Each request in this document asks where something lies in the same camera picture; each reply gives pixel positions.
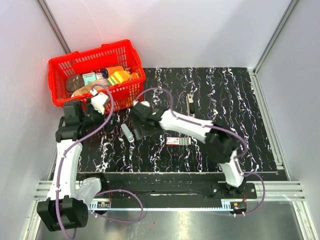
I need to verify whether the teal small box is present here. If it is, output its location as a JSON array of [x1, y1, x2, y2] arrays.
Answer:
[[82, 72, 97, 86]]

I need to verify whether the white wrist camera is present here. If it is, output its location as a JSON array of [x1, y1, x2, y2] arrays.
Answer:
[[133, 100, 151, 108], [90, 89, 110, 115]]

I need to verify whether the red plastic basket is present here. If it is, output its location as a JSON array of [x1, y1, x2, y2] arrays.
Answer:
[[48, 39, 146, 112]]

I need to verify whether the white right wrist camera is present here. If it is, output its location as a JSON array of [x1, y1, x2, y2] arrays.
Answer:
[[133, 100, 151, 108]]

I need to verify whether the dark stapler magazine part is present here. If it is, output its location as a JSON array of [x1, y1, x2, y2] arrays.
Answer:
[[186, 93, 195, 118]]

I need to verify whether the staple box with tray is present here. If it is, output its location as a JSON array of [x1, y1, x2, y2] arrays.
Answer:
[[166, 137, 191, 146]]

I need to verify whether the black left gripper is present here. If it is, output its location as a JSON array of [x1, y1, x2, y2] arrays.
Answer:
[[80, 97, 119, 134]]

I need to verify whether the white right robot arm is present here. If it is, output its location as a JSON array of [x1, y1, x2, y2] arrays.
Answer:
[[129, 102, 247, 198]]

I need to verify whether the brown round item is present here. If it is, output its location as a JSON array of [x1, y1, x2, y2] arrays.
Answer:
[[65, 74, 85, 94]]

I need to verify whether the orange cylinder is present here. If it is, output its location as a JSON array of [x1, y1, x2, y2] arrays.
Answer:
[[100, 65, 124, 79]]

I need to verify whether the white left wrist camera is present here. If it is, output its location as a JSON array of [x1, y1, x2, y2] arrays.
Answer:
[[90, 89, 110, 115]]

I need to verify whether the brown cardboard packet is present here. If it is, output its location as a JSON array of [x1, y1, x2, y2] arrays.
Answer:
[[71, 79, 109, 97]]

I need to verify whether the yellow green box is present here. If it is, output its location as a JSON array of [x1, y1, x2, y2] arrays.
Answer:
[[107, 70, 132, 87]]

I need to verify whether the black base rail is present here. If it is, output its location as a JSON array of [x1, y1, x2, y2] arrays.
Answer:
[[76, 172, 258, 211]]

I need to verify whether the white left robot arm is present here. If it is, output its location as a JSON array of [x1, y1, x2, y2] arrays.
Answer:
[[36, 96, 112, 232]]

